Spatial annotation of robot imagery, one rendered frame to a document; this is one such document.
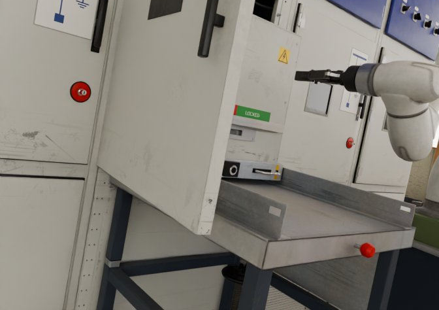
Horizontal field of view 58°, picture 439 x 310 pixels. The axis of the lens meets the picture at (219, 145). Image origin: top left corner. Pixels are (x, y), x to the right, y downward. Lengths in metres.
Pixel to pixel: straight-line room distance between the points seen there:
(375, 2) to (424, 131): 1.16
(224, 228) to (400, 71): 0.58
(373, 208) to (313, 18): 0.89
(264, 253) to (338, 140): 1.35
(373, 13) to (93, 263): 1.70
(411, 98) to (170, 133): 0.60
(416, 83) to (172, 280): 1.06
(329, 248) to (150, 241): 0.72
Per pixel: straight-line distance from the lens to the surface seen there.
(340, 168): 2.11
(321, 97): 1.89
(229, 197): 0.87
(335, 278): 1.39
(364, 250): 0.98
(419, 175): 9.61
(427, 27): 2.73
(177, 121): 0.81
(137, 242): 1.41
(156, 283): 1.53
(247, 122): 1.27
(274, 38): 1.40
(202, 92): 0.75
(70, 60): 1.19
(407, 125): 1.14
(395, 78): 1.09
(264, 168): 1.41
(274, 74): 1.40
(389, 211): 1.27
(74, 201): 1.25
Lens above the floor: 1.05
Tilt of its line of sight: 4 degrees down
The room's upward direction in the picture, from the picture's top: 11 degrees clockwise
